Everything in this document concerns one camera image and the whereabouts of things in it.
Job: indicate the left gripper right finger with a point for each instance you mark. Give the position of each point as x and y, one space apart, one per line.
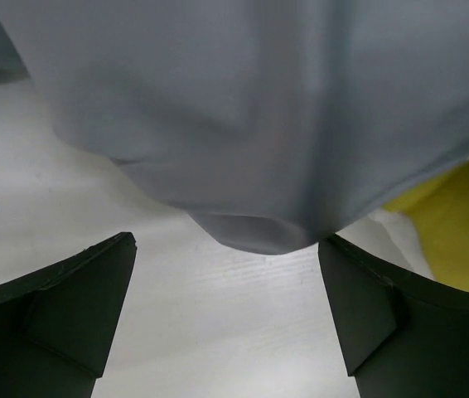
401 335

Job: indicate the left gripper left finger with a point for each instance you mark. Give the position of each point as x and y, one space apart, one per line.
57 324

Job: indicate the cream pillow yellow edge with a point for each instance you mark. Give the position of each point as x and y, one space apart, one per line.
424 230

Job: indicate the grey pillowcase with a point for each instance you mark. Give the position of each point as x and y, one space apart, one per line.
271 123

